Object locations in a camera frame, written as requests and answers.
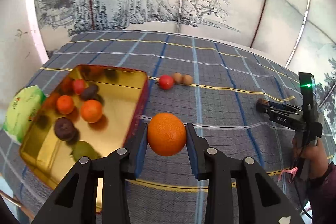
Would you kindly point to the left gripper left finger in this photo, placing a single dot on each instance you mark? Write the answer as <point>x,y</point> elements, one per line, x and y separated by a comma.
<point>74,199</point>

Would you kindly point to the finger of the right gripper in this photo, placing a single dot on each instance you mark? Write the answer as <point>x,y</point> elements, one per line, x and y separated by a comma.
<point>284,107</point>
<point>278,116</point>

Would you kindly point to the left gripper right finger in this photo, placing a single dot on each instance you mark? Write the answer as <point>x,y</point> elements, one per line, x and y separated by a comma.
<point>260,200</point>

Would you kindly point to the green lime fruit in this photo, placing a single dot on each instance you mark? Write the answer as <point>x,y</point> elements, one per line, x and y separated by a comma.
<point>82,149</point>

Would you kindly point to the dark brown passion fruit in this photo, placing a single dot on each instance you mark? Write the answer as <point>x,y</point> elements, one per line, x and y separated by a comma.
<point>64,129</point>

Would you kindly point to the orange mandarin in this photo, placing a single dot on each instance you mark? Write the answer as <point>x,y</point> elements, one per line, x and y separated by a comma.
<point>91,111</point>

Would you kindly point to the small orange tangerine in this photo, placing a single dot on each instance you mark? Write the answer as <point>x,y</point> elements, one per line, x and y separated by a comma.
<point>65,104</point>

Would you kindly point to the large orange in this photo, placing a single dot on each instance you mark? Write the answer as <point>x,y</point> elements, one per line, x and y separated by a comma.
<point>166,134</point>

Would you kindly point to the red cherry tomato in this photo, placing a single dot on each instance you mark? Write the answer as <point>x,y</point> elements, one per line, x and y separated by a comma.
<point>166,82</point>
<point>79,85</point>

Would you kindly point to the purple right sleeve forearm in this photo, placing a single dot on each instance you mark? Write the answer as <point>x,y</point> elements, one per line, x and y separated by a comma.
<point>322,196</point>

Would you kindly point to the person's right hand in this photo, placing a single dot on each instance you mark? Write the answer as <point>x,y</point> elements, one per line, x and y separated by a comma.
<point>318,159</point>

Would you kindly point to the plaid grey blue tablecloth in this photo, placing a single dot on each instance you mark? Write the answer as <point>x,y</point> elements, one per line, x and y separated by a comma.
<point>227,82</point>

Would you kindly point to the wooden chair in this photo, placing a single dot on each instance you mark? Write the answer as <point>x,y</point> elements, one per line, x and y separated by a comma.
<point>17,204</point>

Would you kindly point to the red gold toffee tin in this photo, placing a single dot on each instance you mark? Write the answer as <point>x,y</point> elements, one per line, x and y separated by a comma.
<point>122,93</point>

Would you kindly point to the green tissue pack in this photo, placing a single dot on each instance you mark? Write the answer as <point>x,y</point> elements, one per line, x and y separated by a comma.
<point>22,111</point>

